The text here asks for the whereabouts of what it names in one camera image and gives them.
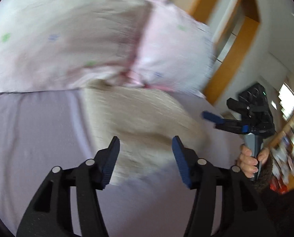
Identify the lavender bed sheet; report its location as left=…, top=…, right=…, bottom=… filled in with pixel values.
left=0, top=89, right=245, bottom=237

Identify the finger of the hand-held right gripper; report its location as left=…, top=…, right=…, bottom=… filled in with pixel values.
left=214, top=118, right=249, bottom=134
left=202, top=111, right=224, bottom=124

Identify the person's right hand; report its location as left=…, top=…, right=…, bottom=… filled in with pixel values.
left=236, top=144, right=270, bottom=179

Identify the wooden shelf with clutter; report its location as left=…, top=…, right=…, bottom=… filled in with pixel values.
left=267, top=104, right=294, bottom=193

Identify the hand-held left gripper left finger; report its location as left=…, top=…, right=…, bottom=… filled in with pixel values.
left=16, top=136, right=120, bottom=237

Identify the bright window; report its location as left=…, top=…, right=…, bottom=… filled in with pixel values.
left=277, top=83, right=294, bottom=122

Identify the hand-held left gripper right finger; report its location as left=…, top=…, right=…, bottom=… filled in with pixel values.
left=172, top=135, right=277, bottom=237

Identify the beige small garment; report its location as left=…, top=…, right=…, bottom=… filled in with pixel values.
left=82, top=83, right=210, bottom=186

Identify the pink dotted pillow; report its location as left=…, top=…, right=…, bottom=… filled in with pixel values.
left=0, top=0, right=215, bottom=99

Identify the wooden door frame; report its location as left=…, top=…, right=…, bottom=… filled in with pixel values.
left=188, top=0, right=261, bottom=105

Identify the person's right forearm dark sleeve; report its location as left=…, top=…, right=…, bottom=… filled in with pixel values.
left=252, top=157, right=294, bottom=237

